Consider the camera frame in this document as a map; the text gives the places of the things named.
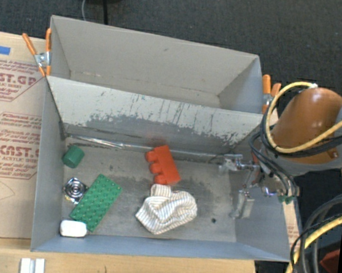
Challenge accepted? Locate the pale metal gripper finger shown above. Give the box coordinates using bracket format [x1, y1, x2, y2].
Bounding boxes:
[217, 152, 261, 179]
[228, 187, 257, 222]

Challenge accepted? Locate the grey metal bin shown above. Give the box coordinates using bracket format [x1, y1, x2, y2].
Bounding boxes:
[21, 14, 317, 273]

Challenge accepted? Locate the dark green cylinder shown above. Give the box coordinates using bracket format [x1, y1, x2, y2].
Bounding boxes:
[60, 143, 86, 170]

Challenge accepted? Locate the green studded flat plate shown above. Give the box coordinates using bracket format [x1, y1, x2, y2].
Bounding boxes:
[68, 170, 125, 236]

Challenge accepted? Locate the white rounded block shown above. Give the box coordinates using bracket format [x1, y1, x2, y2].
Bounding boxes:
[58, 218, 89, 240]

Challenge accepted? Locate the brown cardboard board red print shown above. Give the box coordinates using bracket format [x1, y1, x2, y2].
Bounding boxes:
[0, 30, 323, 273]

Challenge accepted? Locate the orange-red toy building block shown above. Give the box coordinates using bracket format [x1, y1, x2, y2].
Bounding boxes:
[142, 142, 186, 188]

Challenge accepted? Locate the shiny round metal piece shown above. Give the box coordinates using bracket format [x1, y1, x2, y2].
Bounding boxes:
[60, 175, 90, 206]

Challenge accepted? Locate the white striped cloth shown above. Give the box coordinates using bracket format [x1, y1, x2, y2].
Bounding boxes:
[133, 181, 201, 240]

